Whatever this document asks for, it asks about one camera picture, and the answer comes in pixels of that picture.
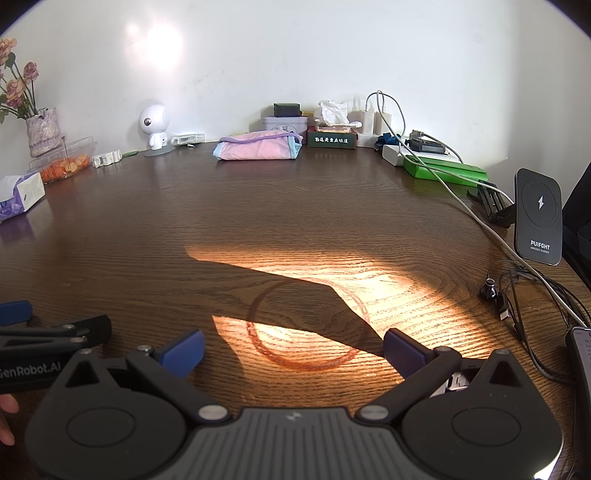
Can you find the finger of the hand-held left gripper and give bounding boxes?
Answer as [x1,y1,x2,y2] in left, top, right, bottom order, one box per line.
[0,300,34,327]
[0,315,113,361]

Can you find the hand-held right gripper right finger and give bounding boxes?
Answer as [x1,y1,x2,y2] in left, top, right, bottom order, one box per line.
[355,329,528,424]

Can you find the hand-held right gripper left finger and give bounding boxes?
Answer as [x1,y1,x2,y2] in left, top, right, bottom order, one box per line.
[59,329,232,426]

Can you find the pink and blue clothes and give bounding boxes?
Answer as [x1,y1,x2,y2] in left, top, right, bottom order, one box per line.
[212,130,304,162]

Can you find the person's left hand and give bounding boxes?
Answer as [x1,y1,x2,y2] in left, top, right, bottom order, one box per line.
[0,395,20,446]

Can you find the purple white tissue pack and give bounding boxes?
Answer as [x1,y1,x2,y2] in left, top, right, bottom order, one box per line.
[0,172,46,224]

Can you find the clear plastic snack container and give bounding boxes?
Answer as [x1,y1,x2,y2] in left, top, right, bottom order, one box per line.
[28,136,100,185]

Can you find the black phone stand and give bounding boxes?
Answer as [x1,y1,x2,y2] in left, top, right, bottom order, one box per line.
[466,179,517,228]

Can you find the white clip gadget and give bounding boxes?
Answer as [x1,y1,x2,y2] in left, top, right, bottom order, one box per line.
[92,150,123,169]

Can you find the purple white vase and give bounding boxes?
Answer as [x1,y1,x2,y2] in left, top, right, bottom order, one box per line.
[25,107,63,158]

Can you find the white power bank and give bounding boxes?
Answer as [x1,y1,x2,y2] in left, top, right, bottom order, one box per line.
[382,143,417,167]

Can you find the black electronic device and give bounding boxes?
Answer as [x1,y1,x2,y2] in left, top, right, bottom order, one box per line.
[408,130,447,156]

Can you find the black monitor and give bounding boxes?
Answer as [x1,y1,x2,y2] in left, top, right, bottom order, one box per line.
[561,161,591,296]

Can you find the pink dried roses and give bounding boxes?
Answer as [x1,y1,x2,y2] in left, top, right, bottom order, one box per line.
[0,38,40,124]

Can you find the dark green tissue box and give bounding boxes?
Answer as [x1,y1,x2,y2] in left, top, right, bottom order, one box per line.
[307,124,358,150]

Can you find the grey tin box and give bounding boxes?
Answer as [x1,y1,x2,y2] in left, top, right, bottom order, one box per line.
[262,115,309,137]

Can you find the white tissue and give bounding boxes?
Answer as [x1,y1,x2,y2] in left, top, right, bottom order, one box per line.
[317,100,350,126]

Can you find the black cable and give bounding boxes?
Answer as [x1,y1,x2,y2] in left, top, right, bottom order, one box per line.
[496,269,588,385]

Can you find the black wireless charger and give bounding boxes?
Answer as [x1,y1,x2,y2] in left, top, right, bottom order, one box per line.
[513,167,564,267]

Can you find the white robot-shaped camera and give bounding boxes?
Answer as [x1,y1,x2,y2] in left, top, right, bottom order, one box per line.
[139,104,176,158]

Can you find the white cable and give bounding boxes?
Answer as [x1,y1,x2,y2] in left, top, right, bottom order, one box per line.
[366,89,591,329]

